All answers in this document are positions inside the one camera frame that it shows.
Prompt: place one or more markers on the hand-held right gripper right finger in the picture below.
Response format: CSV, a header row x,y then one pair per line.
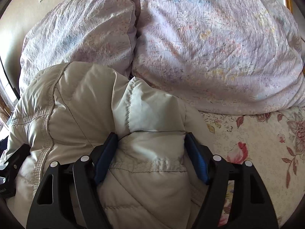
x,y
199,162

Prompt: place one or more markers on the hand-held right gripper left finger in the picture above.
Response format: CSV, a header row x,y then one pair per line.
x,y
104,162

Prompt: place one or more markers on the beige down jacket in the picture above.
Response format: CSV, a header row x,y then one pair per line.
x,y
83,100

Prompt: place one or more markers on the floral quilted bedspread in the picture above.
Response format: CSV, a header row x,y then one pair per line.
x,y
257,138

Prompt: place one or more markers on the lilac floral duvet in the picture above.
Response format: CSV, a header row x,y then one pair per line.
x,y
214,52

